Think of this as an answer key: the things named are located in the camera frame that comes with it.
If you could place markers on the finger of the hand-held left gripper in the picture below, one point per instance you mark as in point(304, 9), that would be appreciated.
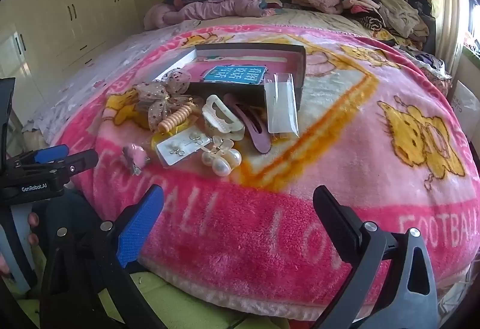
point(80, 161)
point(50, 154)

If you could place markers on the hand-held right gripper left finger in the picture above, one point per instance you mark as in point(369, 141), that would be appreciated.
point(138, 229)

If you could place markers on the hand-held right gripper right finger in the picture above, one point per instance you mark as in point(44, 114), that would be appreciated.
point(337, 218)

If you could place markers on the small pink hair clip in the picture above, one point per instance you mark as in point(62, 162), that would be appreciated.
point(135, 157)

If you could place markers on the white earring card with studs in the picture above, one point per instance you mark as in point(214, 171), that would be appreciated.
point(176, 153)

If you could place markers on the mauve snap hair clip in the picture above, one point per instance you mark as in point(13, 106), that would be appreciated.
point(262, 141)

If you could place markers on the dotted tulle bow hair clip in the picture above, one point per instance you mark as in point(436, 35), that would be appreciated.
point(165, 85)

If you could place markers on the clear plastic bag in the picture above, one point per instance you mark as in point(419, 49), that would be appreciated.
point(281, 107)

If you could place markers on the white claw hair clip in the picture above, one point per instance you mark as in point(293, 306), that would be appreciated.
point(232, 124)

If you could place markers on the grey cardboard box pink inside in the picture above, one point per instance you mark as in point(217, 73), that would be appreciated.
point(240, 88)

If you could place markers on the person's left hand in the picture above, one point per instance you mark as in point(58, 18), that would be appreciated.
point(33, 219)

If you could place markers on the pink printed blanket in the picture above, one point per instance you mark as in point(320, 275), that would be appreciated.
point(337, 149)

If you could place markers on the lime green cloth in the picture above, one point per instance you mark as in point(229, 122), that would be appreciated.
point(180, 299)

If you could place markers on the yellow plastic hair accessory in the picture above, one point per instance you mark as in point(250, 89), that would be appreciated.
point(159, 139)

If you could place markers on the pale printed bed sheet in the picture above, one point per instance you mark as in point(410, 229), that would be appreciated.
point(112, 62)

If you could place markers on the white cardboard box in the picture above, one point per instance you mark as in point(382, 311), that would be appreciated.
point(465, 100)

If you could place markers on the blue printed card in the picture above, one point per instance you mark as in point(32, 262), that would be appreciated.
point(232, 74)

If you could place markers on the white bag of clothes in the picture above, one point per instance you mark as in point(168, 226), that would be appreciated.
point(431, 66)

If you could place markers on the beige bed sheet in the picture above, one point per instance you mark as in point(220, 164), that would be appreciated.
point(300, 19)

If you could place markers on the pink crumpled quilt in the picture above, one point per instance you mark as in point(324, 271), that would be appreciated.
point(217, 8)

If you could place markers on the pile of mixed clothes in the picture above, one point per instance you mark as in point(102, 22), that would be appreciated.
point(390, 13)

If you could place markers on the pink fuzzy garment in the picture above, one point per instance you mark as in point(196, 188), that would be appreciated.
point(318, 2)

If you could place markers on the window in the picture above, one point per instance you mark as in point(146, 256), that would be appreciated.
point(471, 6)

